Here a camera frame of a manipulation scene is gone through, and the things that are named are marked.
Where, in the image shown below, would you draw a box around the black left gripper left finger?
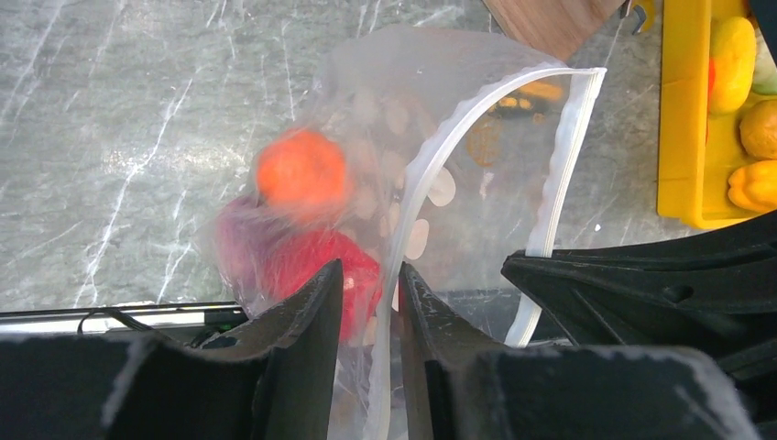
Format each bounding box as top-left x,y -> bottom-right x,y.
1,260 -> 344,439

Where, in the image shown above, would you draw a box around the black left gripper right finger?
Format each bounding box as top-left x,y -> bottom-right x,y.
399,264 -> 761,439

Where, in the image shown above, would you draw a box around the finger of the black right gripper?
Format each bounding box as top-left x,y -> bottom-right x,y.
502,213 -> 776,358

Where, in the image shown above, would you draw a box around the red toy bell pepper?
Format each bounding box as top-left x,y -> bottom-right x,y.
260,230 -> 382,342

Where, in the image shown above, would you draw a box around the purple toy onion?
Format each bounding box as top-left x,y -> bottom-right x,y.
212,194 -> 286,307

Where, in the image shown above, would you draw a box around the orange toy pumpkin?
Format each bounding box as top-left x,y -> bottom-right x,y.
255,129 -> 353,225

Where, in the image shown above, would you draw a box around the clear dotted zip bag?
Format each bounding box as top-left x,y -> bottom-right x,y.
236,25 -> 607,439

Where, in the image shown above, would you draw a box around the yellow toy bell pepper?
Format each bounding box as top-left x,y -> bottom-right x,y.
728,160 -> 776,214

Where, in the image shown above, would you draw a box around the yellow plastic tray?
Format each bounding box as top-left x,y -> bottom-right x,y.
657,1 -> 776,229

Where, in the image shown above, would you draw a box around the orange toy fruit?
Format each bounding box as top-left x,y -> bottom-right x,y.
739,100 -> 776,160

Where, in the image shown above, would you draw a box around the green toy cabbage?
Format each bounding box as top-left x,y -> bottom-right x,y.
751,39 -> 776,95

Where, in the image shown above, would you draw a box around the black yellow screwdriver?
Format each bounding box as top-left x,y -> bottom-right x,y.
487,95 -> 549,118

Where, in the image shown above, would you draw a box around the silver open-end wrench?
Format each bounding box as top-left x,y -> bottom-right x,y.
619,0 -> 655,35

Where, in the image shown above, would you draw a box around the wooden board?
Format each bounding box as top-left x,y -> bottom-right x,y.
484,0 -> 622,61

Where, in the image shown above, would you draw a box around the yellow handled screwdriver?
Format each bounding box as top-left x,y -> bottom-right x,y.
517,81 -> 565,102

